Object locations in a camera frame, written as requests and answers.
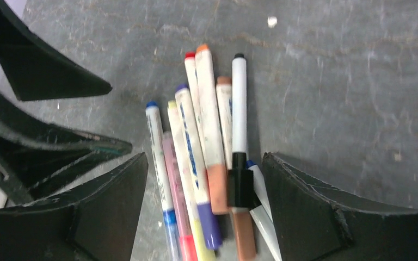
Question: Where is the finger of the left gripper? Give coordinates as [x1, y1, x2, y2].
[0, 93, 132, 198]
[0, 1, 112, 101]

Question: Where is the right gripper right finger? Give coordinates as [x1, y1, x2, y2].
[262, 152, 418, 260]

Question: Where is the black capped pen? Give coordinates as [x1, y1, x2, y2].
[228, 53, 254, 209]

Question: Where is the orange capped pen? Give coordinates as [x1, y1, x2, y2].
[195, 44, 229, 215]

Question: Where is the brown capped white pen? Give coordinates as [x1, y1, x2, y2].
[216, 76, 256, 260]

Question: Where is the violet capped white pen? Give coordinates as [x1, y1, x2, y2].
[175, 84, 223, 250]

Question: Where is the yellow capped white pen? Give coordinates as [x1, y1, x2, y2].
[167, 100, 216, 261]

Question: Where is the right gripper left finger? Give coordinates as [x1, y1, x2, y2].
[0, 153, 148, 260]

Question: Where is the red tipped white pen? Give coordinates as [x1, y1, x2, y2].
[184, 52, 205, 152]

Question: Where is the blue capped white pen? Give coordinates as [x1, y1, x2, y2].
[145, 101, 181, 260]

